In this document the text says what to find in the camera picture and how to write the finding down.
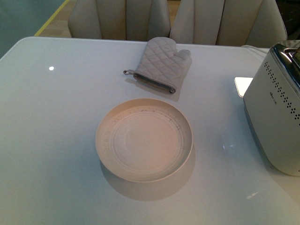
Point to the beige round plate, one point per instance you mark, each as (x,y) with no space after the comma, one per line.
(144,140)

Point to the brown bread slice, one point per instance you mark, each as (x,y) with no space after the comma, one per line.
(297,55)

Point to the white chrome toaster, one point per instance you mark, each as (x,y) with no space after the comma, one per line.
(272,103)

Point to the grey quilted oven mitt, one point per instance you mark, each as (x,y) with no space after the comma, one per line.
(162,65)

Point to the left beige chair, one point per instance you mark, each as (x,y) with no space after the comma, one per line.
(137,20)

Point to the beige chair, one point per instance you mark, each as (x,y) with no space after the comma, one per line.
(137,20)
(228,22)

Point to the white card on table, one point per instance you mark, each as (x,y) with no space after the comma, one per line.
(242,84)

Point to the right beige chair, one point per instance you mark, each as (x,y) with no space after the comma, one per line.
(228,22)

